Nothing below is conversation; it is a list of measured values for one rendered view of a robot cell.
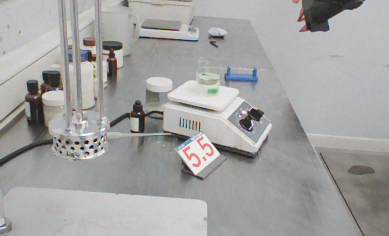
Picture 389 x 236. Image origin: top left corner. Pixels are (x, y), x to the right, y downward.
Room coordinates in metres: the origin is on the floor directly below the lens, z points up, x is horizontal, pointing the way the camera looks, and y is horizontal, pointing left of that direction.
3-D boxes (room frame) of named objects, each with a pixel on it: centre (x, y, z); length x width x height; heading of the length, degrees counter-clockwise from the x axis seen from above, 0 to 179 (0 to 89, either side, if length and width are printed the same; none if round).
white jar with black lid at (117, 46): (1.21, 0.27, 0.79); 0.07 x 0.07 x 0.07
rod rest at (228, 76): (1.17, -0.13, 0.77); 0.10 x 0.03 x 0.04; 95
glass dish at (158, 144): (0.69, 0.06, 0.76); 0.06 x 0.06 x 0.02
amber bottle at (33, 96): (0.77, 0.34, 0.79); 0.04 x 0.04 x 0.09
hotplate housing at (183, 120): (0.77, -0.04, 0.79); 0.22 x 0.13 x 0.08; 68
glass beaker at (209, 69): (0.78, -0.03, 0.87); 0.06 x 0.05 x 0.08; 115
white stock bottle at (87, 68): (0.88, 0.27, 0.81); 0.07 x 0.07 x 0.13
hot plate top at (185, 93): (0.78, -0.02, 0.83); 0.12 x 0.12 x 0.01; 68
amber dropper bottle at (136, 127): (0.76, 0.12, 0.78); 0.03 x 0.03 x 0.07
